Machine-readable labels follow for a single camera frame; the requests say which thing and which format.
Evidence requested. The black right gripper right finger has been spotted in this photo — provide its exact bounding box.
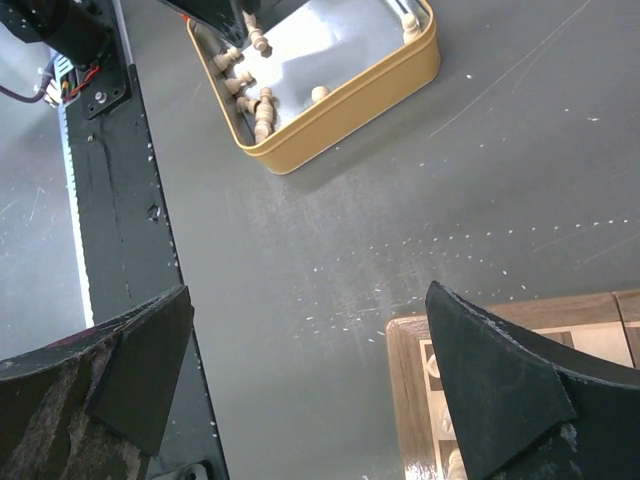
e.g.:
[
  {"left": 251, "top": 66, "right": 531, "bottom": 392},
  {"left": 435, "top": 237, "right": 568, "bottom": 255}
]
[{"left": 425, "top": 282, "right": 639, "bottom": 479}]

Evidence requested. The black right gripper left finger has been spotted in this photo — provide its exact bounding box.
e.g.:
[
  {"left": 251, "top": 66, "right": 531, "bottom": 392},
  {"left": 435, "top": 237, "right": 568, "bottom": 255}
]
[{"left": 1, "top": 286, "right": 194, "bottom": 479}]

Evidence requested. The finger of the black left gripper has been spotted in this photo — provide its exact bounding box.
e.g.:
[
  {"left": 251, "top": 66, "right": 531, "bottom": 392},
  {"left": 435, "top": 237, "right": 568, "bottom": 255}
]
[{"left": 164, "top": 0, "right": 247, "bottom": 45}]

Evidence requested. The gold metal tin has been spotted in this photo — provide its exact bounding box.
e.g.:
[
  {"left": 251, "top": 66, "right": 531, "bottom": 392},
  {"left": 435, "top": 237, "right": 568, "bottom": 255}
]
[{"left": 186, "top": 1, "right": 441, "bottom": 175}]

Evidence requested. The white rook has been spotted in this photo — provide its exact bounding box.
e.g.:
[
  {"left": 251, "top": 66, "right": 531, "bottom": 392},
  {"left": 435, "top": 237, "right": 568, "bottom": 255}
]
[{"left": 426, "top": 355, "right": 441, "bottom": 379}]

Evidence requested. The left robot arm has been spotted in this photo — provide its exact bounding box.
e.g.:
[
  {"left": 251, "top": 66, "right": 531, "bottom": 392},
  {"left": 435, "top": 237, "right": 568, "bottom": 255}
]
[{"left": 1, "top": 0, "right": 260, "bottom": 66}]

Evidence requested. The white chess piece in tin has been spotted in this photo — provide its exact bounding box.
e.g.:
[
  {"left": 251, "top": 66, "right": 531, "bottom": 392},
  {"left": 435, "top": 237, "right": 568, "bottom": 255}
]
[
  {"left": 242, "top": 11, "right": 272, "bottom": 57},
  {"left": 212, "top": 47, "right": 242, "bottom": 72},
  {"left": 223, "top": 71, "right": 254, "bottom": 95},
  {"left": 253, "top": 87, "right": 275, "bottom": 144}
]

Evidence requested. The wooden chess board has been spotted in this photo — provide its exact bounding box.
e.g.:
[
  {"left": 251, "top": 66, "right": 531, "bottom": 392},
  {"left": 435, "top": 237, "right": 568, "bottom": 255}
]
[{"left": 386, "top": 290, "right": 639, "bottom": 479}]

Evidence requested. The white pawn in tin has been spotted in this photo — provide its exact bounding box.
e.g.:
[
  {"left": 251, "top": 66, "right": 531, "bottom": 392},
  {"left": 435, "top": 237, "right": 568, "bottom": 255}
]
[
  {"left": 236, "top": 96, "right": 261, "bottom": 115},
  {"left": 401, "top": 12, "right": 421, "bottom": 44},
  {"left": 311, "top": 86, "right": 330, "bottom": 103}
]

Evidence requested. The grey cable duct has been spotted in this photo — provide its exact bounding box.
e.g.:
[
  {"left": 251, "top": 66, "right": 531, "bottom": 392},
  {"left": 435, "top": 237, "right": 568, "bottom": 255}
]
[{"left": 57, "top": 107, "right": 94, "bottom": 328}]

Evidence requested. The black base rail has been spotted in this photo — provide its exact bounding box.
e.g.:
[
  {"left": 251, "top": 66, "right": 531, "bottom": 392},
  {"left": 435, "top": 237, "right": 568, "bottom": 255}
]
[{"left": 65, "top": 68, "right": 228, "bottom": 479}]

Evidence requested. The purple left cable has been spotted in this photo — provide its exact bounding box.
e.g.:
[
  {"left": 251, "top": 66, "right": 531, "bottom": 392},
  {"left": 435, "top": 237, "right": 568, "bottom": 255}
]
[{"left": 0, "top": 54, "right": 59, "bottom": 105}]

